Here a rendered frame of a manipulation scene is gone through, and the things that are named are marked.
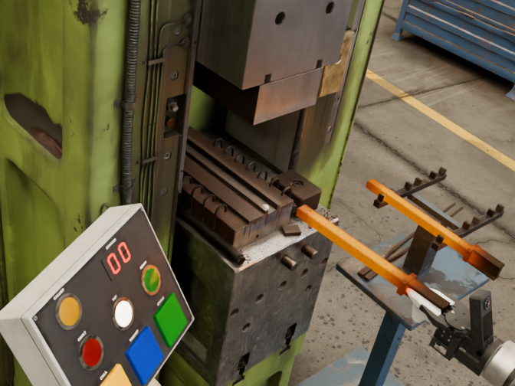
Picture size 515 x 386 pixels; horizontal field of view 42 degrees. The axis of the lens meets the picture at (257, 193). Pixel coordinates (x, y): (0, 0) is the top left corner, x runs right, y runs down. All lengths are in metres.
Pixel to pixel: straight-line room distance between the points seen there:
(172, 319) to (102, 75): 0.48
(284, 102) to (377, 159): 2.52
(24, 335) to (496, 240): 2.87
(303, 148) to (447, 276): 0.62
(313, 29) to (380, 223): 2.12
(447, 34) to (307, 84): 4.05
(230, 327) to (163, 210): 0.35
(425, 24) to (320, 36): 4.16
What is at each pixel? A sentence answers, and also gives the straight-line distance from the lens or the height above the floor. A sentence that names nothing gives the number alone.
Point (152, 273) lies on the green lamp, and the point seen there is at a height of 1.10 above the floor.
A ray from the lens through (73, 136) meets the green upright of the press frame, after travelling 1.42.
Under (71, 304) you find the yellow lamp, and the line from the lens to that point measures 1.13.
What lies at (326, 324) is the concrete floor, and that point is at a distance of 2.83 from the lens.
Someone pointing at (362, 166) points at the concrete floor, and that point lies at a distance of 3.87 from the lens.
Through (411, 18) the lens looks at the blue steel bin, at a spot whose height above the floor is 0.21.
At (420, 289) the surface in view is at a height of 1.07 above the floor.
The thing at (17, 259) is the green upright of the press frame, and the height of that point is 0.65.
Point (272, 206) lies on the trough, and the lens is 1.69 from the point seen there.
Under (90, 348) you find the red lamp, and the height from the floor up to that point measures 1.10.
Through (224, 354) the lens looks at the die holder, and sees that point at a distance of 1.81.
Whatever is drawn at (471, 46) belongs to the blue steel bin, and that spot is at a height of 0.21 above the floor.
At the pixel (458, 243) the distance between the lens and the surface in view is 1.83.
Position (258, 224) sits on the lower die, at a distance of 1.66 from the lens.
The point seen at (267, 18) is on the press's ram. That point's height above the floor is 1.51.
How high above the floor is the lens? 1.98
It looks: 35 degrees down
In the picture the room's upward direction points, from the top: 11 degrees clockwise
